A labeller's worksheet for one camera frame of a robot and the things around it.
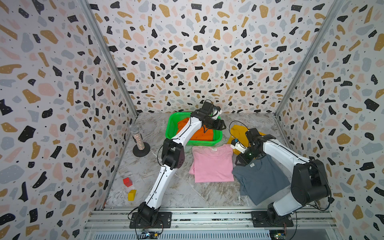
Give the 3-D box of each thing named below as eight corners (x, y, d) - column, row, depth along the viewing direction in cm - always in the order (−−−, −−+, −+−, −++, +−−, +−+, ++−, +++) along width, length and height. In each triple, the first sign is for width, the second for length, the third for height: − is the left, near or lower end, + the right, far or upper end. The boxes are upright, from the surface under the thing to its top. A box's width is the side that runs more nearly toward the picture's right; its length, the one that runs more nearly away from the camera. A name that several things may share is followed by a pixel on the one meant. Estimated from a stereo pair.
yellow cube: (127, 201, 81) (125, 200, 80) (130, 190, 85) (128, 189, 83) (134, 201, 81) (132, 200, 80) (136, 190, 85) (135, 189, 83)
